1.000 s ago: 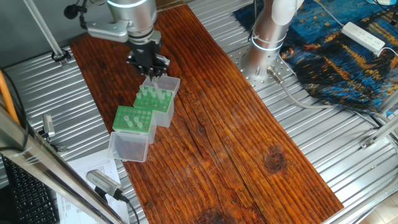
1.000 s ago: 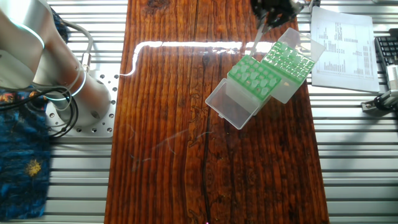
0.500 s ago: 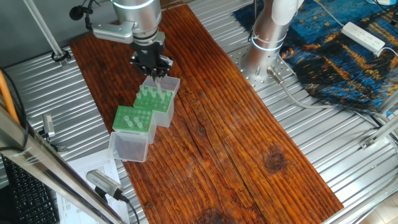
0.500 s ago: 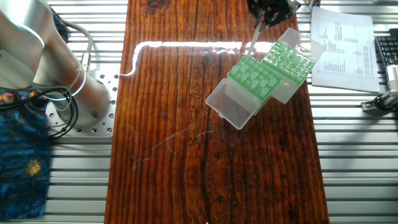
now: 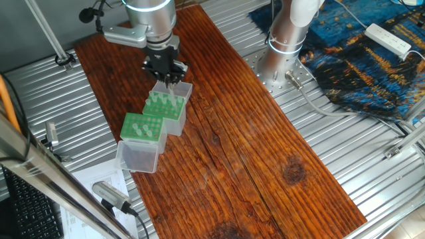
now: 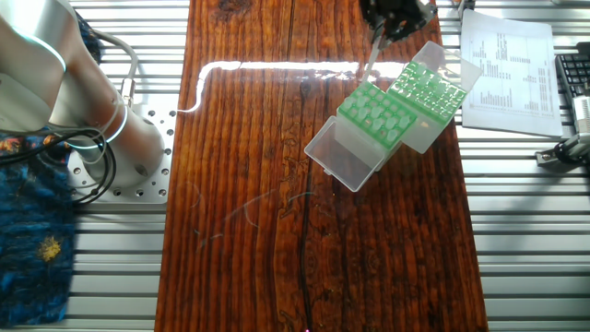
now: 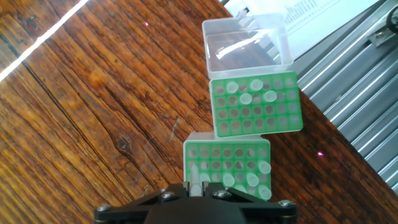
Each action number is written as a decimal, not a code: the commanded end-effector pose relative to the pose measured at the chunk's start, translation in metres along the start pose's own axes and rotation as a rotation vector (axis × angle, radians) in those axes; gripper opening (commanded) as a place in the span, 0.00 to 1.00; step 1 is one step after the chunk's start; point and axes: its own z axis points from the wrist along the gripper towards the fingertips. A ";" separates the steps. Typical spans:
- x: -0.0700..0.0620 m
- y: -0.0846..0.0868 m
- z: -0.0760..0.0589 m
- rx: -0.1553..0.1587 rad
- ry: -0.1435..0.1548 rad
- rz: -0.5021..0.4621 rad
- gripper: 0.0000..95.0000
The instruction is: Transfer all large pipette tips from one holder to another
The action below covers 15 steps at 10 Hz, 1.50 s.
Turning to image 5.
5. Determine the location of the white printed paper sheet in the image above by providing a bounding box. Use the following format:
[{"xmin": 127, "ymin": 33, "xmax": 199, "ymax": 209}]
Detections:
[{"xmin": 59, "ymin": 157, "xmax": 139, "ymax": 239}]

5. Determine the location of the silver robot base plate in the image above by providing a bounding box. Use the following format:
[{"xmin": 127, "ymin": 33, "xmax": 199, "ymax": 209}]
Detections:
[{"xmin": 244, "ymin": 49, "xmax": 316, "ymax": 99}]

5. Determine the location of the black computer keyboard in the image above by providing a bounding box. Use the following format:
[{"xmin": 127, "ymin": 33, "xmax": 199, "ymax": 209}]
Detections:
[{"xmin": 1, "ymin": 165, "xmax": 64, "ymax": 239}]

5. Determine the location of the aluminium frame bar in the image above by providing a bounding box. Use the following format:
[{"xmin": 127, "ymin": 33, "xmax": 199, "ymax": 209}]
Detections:
[{"xmin": 0, "ymin": 112, "xmax": 133, "ymax": 239}]

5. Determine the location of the brown wooden board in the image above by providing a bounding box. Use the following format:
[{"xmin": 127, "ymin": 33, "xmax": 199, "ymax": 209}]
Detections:
[{"xmin": 74, "ymin": 5, "xmax": 368, "ymax": 239}]

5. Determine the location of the aluminium frame rail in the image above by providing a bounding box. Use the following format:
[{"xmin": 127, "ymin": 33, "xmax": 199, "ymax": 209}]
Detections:
[{"xmin": 383, "ymin": 96, "xmax": 425, "ymax": 160}]

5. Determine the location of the silver exterior camera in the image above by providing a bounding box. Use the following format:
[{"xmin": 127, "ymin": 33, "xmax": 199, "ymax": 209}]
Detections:
[{"xmin": 92, "ymin": 181, "xmax": 133, "ymax": 215}]

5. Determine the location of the white power cable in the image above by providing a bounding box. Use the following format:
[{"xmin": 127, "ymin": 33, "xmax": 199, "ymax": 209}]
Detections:
[{"xmin": 333, "ymin": 0, "xmax": 368, "ymax": 29}]

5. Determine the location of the grey base cable with connector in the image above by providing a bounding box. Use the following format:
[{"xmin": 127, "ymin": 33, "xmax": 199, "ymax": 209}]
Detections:
[{"xmin": 284, "ymin": 70, "xmax": 412, "ymax": 137}]

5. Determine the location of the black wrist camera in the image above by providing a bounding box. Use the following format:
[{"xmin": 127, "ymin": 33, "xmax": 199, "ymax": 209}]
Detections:
[{"xmin": 78, "ymin": 6, "xmax": 106, "ymax": 34}]

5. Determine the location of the white power strip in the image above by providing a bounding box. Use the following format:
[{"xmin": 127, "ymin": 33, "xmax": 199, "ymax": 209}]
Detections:
[{"xmin": 364, "ymin": 22, "xmax": 412, "ymax": 57}]

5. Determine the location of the small grey mounted device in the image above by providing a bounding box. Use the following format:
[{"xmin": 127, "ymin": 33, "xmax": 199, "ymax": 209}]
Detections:
[{"xmin": 41, "ymin": 121, "xmax": 72, "ymax": 163}]

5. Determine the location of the black exterior camera cable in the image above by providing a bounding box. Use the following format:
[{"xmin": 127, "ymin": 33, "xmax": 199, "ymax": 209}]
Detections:
[{"xmin": 127, "ymin": 205, "xmax": 151, "ymax": 239}]

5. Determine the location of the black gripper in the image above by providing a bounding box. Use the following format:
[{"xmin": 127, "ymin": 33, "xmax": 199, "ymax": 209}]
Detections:
[{"xmin": 141, "ymin": 44, "xmax": 189, "ymax": 84}]

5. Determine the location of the silver camera mount bracket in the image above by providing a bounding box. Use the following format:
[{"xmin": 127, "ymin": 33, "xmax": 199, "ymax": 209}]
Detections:
[{"xmin": 102, "ymin": 25, "xmax": 149, "ymax": 49}]

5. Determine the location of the orange tube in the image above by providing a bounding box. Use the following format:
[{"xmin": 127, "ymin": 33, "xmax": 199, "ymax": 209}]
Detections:
[{"xmin": 0, "ymin": 74, "xmax": 21, "ymax": 133}]

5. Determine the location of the thin silver rod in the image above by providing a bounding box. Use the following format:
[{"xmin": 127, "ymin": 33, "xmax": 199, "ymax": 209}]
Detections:
[{"xmin": 25, "ymin": 0, "xmax": 69, "ymax": 63}]

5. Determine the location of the black cable loop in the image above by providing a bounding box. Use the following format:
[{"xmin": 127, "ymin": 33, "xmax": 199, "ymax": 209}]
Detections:
[{"xmin": 54, "ymin": 52, "xmax": 76, "ymax": 66}]

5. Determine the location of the clear box green tip rack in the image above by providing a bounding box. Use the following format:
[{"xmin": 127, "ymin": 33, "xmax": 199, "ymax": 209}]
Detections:
[
  {"xmin": 142, "ymin": 80, "xmax": 193, "ymax": 137},
  {"xmin": 115, "ymin": 112, "xmax": 168, "ymax": 174}
]

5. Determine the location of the black base cable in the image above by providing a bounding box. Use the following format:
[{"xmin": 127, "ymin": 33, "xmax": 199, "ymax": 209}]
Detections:
[{"xmin": 264, "ymin": 0, "xmax": 278, "ymax": 46}]

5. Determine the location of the blue painted cloth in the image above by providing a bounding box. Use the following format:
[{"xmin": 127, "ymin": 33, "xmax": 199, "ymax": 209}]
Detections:
[{"xmin": 248, "ymin": 0, "xmax": 425, "ymax": 122}]

